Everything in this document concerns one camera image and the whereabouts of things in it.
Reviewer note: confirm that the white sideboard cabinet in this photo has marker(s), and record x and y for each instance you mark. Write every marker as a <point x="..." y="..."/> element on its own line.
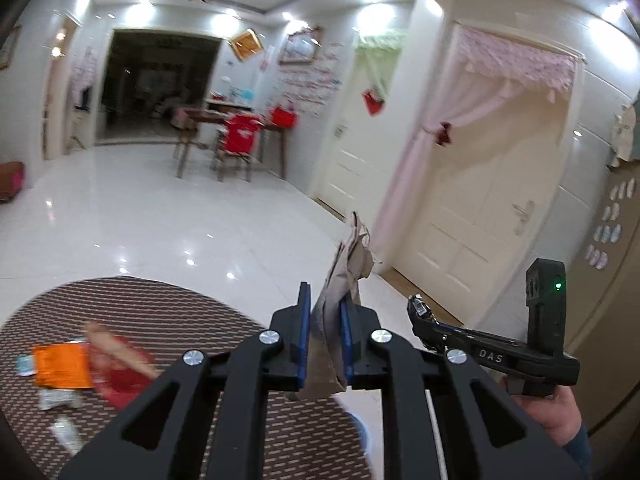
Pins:
<point x="220" y="105"/>

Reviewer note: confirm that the clear plastic wrapper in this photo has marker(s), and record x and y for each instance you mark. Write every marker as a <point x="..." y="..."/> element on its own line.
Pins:
<point x="66" y="435"/>

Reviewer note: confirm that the red diamond wall decoration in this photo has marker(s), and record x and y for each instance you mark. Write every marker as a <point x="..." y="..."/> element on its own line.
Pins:
<point x="247" y="45"/>

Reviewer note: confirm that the beige hanging ornament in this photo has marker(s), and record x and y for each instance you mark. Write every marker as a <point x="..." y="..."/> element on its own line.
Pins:
<point x="622" y="135"/>

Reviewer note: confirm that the red chair cover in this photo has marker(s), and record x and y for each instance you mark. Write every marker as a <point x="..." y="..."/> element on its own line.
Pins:
<point x="242" y="132"/>

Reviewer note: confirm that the group of wall certificates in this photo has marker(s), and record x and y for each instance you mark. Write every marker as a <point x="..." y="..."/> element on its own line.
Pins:
<point x="315" y="85"/>

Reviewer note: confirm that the white hallway door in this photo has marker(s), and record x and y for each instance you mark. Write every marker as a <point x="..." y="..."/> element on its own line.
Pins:
<point x="57" y="90"/>

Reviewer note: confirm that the wooden chair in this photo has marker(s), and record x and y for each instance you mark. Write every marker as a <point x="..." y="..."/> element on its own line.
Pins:
<point x="232" y="162"/>

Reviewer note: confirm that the tan cabinet panel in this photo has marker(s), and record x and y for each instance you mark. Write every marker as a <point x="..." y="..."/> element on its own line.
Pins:
<point x="610" y="320"/>

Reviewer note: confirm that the red door pendant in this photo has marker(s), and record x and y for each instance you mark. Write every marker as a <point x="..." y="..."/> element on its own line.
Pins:
<point x="374" y="102"/>

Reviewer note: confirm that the light blue box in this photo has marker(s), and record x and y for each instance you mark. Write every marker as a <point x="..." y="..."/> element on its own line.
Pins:
<point x="245" y="94"/>

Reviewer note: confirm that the dark shiny wrapper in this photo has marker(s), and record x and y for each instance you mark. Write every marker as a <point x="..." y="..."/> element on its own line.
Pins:
<point x="417" y="306"/>

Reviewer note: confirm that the small blue wrapper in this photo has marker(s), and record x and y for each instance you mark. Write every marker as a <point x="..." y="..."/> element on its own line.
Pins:
<point x="24" y="365"/>

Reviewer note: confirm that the large framed painting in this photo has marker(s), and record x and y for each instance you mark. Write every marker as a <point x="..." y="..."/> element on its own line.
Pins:
<point x="299" y="47"/>

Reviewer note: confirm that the wooden dining table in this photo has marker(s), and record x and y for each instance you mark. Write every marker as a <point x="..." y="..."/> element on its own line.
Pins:
<point x="200" y="116"/>

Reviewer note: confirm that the person's right hand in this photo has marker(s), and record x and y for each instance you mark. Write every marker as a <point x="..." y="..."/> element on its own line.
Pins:
<point x="552" y="412"/>

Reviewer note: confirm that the brown red paper bag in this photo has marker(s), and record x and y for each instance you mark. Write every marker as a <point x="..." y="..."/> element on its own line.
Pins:
<point x="350" y="270"/>

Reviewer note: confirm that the red patterned bag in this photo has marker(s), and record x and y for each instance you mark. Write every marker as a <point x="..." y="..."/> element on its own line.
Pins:
<point x="125" y="385"/>

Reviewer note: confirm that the orange wrapper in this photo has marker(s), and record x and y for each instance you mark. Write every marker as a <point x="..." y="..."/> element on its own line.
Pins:
<point x="62" y="366"/>

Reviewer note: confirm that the pink lace curtain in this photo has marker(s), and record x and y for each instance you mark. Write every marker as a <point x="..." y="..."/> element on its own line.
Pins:
<point x="515" y="60"/>

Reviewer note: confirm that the group of oval magnets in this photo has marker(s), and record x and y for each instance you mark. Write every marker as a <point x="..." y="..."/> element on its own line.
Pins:
<point x="607" y="222"/>

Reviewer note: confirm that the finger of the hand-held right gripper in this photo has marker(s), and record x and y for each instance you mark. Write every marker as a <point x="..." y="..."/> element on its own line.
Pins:
<point x="452" y="336"/>

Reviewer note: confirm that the white hanging garment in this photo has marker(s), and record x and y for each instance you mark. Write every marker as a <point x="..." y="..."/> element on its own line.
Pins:
<point x="82" y="77"/>

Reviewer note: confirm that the person's right forearm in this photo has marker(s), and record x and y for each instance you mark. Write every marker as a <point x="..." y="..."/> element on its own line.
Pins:
<point x="577" y="452"/>

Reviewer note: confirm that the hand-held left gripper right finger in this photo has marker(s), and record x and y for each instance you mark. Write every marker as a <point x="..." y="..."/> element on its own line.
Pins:
<point x="346" y="340"/>

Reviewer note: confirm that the red curtain bow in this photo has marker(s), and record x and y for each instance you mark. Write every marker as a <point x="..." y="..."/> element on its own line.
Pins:
<point x="443" y="133"/>

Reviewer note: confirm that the cream door behind curtain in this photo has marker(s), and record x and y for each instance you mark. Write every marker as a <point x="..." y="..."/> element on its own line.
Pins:
<point x="480" y="210"/>

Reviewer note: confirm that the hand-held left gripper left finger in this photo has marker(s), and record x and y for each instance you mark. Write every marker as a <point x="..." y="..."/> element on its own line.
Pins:
<point x="303" y="340"/>

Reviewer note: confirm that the green lace valance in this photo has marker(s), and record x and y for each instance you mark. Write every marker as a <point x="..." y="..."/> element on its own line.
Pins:
<point x="380" y="39"/>

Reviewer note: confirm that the beige oblong wrapper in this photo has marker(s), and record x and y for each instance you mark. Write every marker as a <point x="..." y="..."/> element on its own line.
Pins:
<point x="120" y="347"/>

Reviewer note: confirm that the white door with red pendant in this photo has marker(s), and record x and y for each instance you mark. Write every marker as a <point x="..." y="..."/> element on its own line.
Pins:
<point x="350" y="160"/>

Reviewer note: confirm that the wooden coat stand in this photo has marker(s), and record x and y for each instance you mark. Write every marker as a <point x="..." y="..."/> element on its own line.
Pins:
<point x="76" y="132"/>

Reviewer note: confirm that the red upholstered bench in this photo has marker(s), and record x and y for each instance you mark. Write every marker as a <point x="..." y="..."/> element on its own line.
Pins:
<point x="10" y="180"/>

